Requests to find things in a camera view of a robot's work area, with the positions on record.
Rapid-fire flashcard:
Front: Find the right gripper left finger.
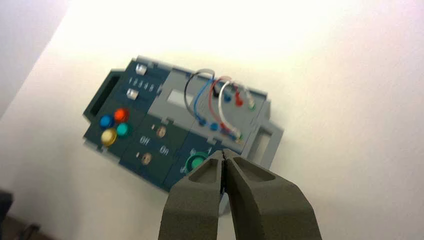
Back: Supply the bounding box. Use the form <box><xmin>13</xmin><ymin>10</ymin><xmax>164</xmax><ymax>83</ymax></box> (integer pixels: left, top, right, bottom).
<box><xmin>158</xmin><ymin>150</ymin><xmax>224</xmax><ymax>240</ymax></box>

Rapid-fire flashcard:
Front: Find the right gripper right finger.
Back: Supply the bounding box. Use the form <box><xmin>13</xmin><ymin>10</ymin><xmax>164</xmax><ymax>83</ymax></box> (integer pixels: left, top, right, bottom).
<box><xmin>223</xmin><ymin>148</ymin><xmax>323</xmax><ymax>240</ymax></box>

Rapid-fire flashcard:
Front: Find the green rotary knob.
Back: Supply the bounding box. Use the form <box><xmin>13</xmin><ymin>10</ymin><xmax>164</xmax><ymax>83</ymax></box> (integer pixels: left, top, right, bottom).
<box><xmin>184</xmin><ymin>151</ymin><xmax>211</xmax><ymax>175</ymax></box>

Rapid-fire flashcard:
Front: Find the blue grey control box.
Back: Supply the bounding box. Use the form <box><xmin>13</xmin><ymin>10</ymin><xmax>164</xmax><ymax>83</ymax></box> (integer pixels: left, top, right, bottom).
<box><xmin>82</xmin><ymin>55</ymin><xmax>285</xmax><ymax>216</ymax></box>

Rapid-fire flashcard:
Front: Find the teal round push button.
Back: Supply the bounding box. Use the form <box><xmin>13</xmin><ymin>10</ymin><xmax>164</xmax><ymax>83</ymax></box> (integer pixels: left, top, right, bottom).
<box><xmin>115</xmin><ymin>122</ymin><xmax>133</xmax><ymax>139</ymax></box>

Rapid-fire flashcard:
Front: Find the yellow round push button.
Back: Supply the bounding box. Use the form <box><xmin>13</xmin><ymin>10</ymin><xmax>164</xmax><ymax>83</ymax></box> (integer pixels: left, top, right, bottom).
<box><xmin>100</xmin><ymin>128</ymin><xmax>118</xmax><ymax>148</ymax></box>

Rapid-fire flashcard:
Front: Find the red round push button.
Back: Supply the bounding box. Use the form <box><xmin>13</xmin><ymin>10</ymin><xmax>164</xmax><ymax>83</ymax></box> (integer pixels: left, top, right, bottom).
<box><xmin>113</xmin><ymin>107</ymin><xmax>130</xmax><ymax>123</ymax></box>

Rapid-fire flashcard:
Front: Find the blue round push button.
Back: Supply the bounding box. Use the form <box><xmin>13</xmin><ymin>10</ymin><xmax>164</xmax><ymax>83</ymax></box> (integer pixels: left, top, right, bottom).
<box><xmin>99</xmin><ymin>114</ymin><xmax>116</xmax><ymax>129</ymax></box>

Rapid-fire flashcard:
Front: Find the blue jumper cable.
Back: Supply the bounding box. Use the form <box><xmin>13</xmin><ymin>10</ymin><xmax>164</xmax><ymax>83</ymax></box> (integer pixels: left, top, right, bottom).
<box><xmin>193</xmin><ymin>79</ymin><xmax>233</xmax><ymax>128</ymax></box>

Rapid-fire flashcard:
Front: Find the white jumper cable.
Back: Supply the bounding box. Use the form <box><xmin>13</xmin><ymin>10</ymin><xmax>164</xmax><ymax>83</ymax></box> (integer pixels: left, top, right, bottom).
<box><xmin>217</xmin><ymin>80</ymin><xmax>257</xmax><ymax>142</ymax></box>

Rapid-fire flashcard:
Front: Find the red jumper cable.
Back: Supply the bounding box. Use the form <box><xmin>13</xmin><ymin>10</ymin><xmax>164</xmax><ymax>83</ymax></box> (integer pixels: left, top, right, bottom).
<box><xmin>207</xmin><ymin>76</ymin><xmax>244</xmax><ymax>133</ymax></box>

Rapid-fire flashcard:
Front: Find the black jumper cable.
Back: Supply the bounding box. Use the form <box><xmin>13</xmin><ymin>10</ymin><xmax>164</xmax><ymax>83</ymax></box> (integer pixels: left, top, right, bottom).
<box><xmin>183</xmin><ymin>68</ymin><xmax>222</xmax><ymax>117</ymax></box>

